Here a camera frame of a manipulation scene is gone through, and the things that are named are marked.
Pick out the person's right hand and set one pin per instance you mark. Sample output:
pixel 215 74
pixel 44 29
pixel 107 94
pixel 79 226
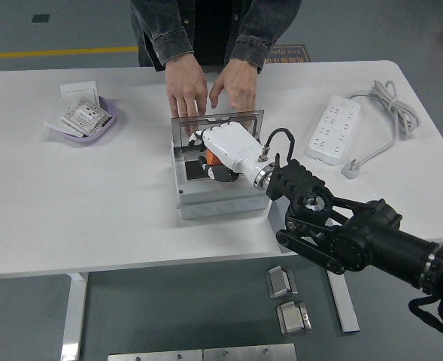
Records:
pixel 185 86

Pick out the person's left hand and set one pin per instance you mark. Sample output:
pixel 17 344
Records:
pixel 240 84

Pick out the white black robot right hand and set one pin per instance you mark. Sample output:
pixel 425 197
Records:
pixel 232 144

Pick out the orange cylinder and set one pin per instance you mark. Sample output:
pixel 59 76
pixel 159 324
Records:
pixel 211 158

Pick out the grey enclosure box with lid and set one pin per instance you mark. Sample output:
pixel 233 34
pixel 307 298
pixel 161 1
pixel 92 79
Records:
pixel 221 203

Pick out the person's left forearm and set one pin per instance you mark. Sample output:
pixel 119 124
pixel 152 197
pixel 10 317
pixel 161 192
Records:
pixel 262 34

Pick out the person's right forearm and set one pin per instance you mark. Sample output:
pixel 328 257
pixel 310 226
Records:
pixel 166 34

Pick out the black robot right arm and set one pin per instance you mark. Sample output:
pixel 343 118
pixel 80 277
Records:
pixel 375 240

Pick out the brown floor sign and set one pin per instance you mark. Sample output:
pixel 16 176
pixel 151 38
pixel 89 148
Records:
pixel 292 54

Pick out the person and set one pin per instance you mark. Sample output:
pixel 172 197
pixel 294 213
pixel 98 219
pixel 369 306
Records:
pixel 210 30

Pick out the white power strip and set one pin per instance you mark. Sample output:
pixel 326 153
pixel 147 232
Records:
pixel 332 128

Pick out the white socket plate with print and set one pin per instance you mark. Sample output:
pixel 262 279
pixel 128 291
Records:
pixel 87 116

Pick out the purple plastic tray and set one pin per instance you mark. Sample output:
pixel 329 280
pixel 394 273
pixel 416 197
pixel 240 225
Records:
pixel 93 139

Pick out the small metal block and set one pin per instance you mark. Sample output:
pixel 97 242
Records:
pixel 292 319
pixel 279 284

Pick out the dark square floor hatch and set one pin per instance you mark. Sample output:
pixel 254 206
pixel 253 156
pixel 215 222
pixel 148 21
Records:
pixel 40 19

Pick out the flat metal plate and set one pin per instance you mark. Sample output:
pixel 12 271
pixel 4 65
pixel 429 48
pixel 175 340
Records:
pixel 153 355
pixel 249 352

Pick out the blank white switch plate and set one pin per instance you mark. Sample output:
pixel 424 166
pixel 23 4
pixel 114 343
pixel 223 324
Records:
pixel 78 90

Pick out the plain white wall plate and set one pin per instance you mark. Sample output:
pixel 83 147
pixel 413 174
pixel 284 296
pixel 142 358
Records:
pixel 55 116

